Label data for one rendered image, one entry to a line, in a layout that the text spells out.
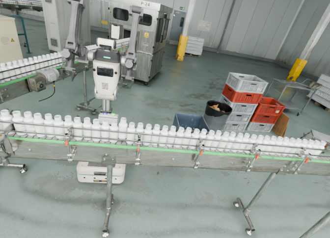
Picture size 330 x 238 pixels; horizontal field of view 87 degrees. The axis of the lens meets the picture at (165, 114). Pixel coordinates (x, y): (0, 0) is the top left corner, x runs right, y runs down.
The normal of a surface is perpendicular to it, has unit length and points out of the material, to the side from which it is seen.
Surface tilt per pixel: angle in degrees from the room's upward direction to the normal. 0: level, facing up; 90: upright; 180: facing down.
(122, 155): 90
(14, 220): 0
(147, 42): 90
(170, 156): 90
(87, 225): 0
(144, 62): 90
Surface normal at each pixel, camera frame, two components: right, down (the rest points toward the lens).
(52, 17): -0.22, 0.46
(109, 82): 0.09, 0.52
